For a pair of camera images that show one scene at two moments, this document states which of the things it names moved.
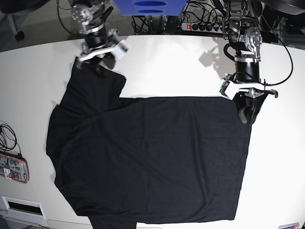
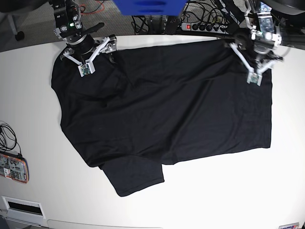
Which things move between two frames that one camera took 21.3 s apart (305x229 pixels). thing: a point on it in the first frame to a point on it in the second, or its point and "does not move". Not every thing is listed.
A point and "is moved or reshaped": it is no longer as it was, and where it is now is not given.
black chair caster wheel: x=20 y=36 does not move
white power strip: x=202 y=27 does not move
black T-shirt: x=122 y=161 is moved or reshaped
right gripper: x=248 y=79 to x=258 y=56
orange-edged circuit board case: x=15 y=167 does not move
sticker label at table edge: x=292 y=225 does not move
